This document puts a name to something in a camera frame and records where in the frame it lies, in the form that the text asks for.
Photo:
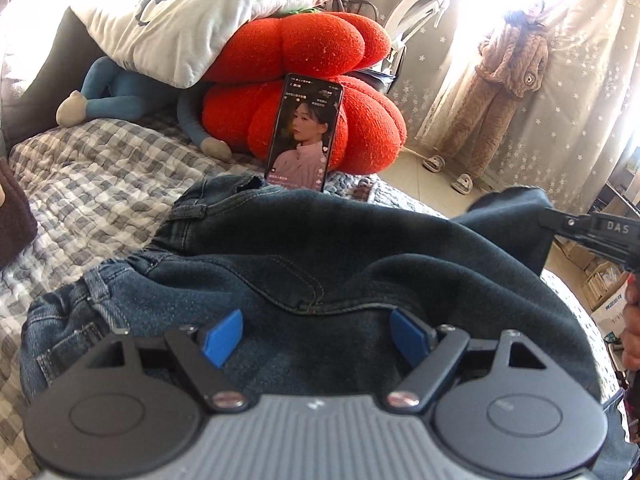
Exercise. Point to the dark brown fuzzy garment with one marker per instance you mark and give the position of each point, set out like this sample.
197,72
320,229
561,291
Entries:
18,226

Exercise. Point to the dark blue denim jeans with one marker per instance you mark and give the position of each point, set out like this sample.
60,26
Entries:
316,279

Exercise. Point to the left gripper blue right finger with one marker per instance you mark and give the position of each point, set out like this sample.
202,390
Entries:
433,355

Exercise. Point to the grey checked quilted bedspread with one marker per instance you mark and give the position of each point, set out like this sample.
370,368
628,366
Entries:
96,191

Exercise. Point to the person in brown pyjamas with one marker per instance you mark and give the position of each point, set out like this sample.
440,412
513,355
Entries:
513,61

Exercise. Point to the grey star patterned curtain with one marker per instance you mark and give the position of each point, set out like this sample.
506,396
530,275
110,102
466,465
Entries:
566,138

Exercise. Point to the white printed pillow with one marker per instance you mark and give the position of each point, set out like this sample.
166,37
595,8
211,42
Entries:
173,41

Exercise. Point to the blue plush doll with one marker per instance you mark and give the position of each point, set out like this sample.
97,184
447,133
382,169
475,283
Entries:
109,91

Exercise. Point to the white office chair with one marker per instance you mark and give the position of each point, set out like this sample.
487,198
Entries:
407,18

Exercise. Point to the white paper shopping bag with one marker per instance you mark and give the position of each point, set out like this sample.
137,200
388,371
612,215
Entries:
609,316

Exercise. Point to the red pumpkin plush cushion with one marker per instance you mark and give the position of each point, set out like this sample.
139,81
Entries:
272,68

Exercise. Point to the operator's right hand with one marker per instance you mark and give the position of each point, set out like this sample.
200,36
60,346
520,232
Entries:
630,337

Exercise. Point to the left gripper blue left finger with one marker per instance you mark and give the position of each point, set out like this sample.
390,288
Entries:
198,354

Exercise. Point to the grey sofa back cushion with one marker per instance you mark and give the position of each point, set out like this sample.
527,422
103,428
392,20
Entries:
72,53

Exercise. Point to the black smartphone showing video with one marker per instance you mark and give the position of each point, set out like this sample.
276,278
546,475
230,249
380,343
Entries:
303,137

